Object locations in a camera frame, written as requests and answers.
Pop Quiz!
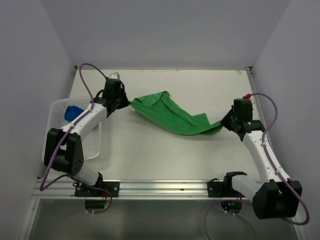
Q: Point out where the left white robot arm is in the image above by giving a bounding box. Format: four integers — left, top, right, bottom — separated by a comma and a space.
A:
40, 78, 130, 197

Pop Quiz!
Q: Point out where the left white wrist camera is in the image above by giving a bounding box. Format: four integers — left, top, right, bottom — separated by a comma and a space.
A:
108, 72, 121, 80

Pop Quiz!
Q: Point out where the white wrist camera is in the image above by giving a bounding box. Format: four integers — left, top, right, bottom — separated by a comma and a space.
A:
243, 93, 256, 105
108, 72, 121, 80

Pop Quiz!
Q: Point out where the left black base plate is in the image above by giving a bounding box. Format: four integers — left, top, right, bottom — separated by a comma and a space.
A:
72, 181, 120, 198

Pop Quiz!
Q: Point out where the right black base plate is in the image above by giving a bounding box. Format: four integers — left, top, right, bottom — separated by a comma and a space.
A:
206, 178, 232, 198

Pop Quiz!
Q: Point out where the green towel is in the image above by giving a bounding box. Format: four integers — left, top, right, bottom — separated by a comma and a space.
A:
130, 91, 223, 136

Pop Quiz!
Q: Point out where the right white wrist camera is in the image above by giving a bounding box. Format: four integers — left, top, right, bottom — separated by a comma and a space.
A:
243, 93, 256, 105

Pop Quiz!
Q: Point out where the white perforated plastic basket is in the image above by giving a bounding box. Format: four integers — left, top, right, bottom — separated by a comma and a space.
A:
46, 97, 103, 161

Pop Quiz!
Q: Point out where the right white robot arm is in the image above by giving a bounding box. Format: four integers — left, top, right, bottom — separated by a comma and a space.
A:
220, 98, 302, 219

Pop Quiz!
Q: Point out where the blue towel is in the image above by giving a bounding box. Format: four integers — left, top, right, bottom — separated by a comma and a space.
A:
64, 105, 84, 122

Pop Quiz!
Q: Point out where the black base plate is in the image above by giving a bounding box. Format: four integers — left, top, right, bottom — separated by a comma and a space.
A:
206, 178, 232, 198
72, 181, 120, 198

